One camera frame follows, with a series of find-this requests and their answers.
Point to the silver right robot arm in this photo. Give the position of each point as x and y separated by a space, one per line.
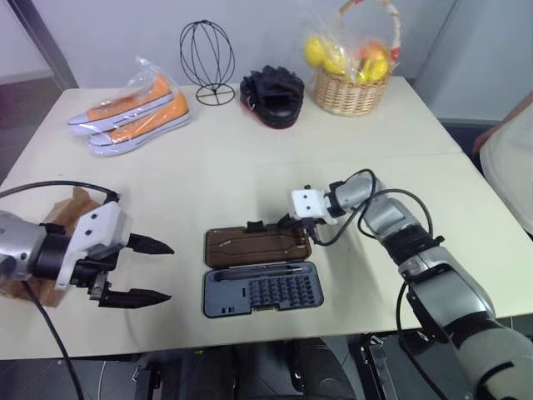
449 283

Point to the black metal frame bracket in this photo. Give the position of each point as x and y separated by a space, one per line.
381 366
145 381

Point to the clear plastic shoe bag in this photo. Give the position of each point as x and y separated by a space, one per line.
145 71

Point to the red orange apple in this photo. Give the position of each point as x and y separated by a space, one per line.
375 50

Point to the dark rounded shape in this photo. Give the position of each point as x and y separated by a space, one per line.
225 375
320 371

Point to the yellow pear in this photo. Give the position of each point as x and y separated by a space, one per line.
375 70

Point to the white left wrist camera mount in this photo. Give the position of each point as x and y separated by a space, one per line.
102 225

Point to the orange canvas sneaker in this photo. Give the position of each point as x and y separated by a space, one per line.
141 127
125 106

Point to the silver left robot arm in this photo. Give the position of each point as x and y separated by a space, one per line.
18 246

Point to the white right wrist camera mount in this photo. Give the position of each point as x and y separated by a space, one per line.
307 204

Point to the wicker fruit basket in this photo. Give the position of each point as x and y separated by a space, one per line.
350 93

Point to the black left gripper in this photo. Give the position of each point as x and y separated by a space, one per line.
89 268

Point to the person beige shirt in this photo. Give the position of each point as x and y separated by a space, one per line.
512 175

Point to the yellow lemon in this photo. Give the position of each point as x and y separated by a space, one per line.
315 51
334 66

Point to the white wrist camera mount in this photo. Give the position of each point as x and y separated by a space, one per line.
307 204
102 225

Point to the dark window frame post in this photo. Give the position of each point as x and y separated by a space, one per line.
48 41

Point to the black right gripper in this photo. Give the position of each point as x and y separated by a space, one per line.
309 222

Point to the black screwdriver bit case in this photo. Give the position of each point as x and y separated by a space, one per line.
262 287

